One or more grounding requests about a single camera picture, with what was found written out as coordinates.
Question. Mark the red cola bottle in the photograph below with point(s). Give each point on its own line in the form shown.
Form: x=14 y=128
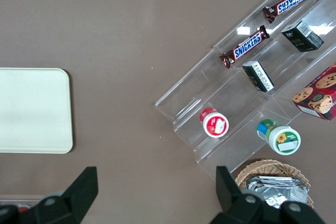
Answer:
x=22 y=209

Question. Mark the small black carton box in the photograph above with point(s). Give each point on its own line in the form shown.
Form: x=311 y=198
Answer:
x=258 y=75
x=302 y=36

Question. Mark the cream rectangular tray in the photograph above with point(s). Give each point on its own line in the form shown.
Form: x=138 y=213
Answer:
x=34 y=108

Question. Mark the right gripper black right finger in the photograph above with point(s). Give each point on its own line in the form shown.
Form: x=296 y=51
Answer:
x=233 y=203

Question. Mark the silver foil wrapped pack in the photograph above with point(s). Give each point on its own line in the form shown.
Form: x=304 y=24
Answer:
x=275 y=187

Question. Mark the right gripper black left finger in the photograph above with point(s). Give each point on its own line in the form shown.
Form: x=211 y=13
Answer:
x=76 y=197

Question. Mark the green lidded sunflower cup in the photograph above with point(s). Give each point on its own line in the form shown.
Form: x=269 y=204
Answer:
x=284 y=138

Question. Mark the clear acrylic stepped shelf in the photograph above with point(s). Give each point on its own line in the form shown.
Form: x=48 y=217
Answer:
x=189 y=95

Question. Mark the light wicker basket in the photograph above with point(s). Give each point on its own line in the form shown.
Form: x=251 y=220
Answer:
x=265 y=167

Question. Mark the red lidded yogurt cup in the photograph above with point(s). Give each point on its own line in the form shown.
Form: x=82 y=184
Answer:
x=215 y=124

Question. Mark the red chocolate chip cookie box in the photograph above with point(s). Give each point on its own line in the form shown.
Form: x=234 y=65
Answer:
x=319 y=93

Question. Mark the clear acrylic bottle rack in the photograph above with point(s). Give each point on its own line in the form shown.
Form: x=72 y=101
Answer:
x=15 y=197

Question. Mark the Snickers chocolate bar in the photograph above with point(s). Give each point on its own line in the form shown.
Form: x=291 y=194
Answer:
x=246 y=45
x=291 y=1

